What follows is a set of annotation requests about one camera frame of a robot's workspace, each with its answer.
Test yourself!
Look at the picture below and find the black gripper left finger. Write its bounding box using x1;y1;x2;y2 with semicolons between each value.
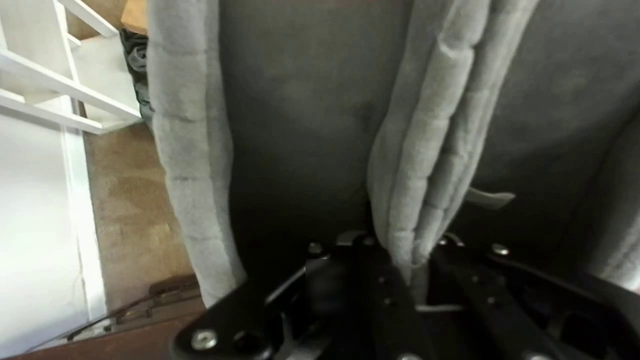
169;229;436;360

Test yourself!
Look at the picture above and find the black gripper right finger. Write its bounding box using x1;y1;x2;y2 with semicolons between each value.
433;237;640;360

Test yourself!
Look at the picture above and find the grey slipper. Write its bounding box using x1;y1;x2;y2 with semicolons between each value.
413;0;640;297
146;0;469;310

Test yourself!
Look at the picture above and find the black metal shoe rack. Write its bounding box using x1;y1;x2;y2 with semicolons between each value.
66;273;204;343

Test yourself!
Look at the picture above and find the white shelf unit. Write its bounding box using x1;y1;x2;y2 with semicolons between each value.
0;0;145;137

